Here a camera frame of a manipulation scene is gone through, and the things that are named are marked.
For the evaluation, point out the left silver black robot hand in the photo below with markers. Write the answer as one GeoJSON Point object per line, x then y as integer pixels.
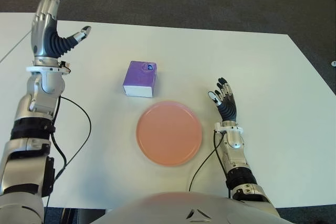
{"type": "Point", "coordinates": [43, 32]}

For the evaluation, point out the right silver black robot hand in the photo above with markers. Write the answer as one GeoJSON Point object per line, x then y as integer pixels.
{"type": "Point", "coordinates": [228, 108]}

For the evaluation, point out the purple tissue paper pack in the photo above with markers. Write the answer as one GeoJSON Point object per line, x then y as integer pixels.
{"type": "Point", "coordinates": [139, 77]}

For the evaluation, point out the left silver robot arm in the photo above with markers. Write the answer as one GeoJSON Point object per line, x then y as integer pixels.
{"type": "Point", "coordinates": [39, 98]}

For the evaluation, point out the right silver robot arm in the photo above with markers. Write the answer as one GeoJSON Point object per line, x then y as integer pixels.
{"type": "Point", "coordinates": [236, 155]}

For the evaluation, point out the round pink plate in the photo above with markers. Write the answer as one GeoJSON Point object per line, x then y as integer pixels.
{"type": "Point", "coordinates": [169, 133]}

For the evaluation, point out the white side table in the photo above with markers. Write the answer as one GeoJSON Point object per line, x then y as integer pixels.
{"type": "Point", "coordinates": [13, 30]}

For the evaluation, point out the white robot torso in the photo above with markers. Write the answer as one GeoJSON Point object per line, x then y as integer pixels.
{"type": "Point", "coordinates": [168, 208]}

